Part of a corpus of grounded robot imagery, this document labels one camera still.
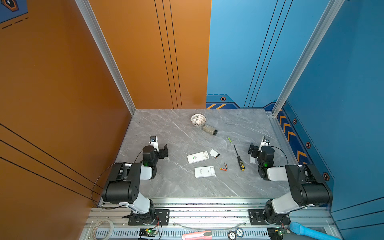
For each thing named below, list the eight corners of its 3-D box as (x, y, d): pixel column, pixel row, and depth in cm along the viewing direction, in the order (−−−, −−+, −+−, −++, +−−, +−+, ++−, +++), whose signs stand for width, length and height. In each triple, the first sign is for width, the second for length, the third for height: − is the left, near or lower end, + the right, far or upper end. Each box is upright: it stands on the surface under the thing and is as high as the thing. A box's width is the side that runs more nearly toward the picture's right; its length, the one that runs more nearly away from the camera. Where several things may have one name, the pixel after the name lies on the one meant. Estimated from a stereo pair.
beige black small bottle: (202, 130, 110) (202, 127, 107) (205, 127, 112) (205, 123, 109) (214, 136, 107) (215, 133, 104) (217, 133, 109) (217, 130, 106)
